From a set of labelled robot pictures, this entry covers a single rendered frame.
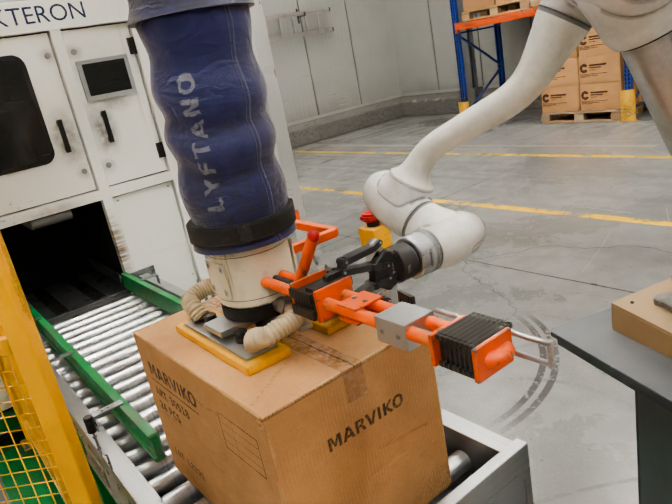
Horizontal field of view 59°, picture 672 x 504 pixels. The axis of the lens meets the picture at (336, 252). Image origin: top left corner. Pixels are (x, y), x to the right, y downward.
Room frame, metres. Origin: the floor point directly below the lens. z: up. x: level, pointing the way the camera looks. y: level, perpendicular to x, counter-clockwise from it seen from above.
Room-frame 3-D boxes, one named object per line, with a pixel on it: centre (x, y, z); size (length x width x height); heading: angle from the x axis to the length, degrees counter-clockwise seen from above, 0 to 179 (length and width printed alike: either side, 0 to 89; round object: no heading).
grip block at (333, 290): (1.01, 0.04, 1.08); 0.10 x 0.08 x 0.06; 125
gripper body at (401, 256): (1.09, -0.10, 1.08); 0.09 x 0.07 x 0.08; 125
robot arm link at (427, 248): (1.14, -0.16, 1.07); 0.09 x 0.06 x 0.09; 35
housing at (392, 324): (0.84, -0.08, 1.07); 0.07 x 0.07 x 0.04; 35
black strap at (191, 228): (1.22, 0.18, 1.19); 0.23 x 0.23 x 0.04
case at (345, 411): (1.21, 0.18, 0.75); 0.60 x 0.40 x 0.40; 36
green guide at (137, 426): (2.01, 1.05, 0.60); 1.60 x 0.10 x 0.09; 35
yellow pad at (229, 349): (1.17, 0.26, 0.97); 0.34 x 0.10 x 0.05; 35
